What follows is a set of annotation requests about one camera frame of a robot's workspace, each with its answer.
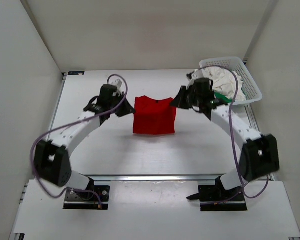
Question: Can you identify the purple cable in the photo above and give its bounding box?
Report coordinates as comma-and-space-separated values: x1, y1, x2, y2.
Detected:
30, 74, 130, 210
187, 65, 270, 207

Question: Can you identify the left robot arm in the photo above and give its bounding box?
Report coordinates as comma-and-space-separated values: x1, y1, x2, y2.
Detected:
33, 80, 135, 200

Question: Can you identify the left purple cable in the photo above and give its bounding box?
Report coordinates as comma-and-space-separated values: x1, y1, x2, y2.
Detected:
30, 74, 130, 210

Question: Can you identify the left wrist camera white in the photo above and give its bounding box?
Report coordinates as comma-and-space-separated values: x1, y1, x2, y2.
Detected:
110, 79, 123, 96

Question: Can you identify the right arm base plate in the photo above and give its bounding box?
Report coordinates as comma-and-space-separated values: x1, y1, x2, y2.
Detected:
186, 176, 248, 212

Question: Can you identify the white t shirt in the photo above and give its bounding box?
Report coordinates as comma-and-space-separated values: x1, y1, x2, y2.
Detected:
189, 66, 248, 101

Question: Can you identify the green t shirt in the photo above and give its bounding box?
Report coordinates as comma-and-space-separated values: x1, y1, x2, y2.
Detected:
214, 92, 232, 104

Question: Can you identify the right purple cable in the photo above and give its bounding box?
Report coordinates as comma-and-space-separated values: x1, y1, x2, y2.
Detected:
187, 65, 270, 207

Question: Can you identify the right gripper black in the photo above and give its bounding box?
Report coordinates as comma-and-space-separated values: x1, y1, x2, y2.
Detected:
171, 86, 203, 111

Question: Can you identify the white plastic basket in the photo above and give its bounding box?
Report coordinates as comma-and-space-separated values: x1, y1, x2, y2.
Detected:
199, 56, 263, 106

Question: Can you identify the red t shirt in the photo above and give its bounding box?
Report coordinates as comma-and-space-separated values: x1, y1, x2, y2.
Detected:
132, 95, 177, 136

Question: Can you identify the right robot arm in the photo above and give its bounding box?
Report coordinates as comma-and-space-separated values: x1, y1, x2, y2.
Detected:
170, 78, 280, 204

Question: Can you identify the blue label sticker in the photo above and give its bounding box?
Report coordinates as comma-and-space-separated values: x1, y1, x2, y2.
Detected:
67, 71, 85, 76

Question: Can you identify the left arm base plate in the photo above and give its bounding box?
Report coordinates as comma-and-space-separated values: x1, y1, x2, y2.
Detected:
63, 181, 111, 211

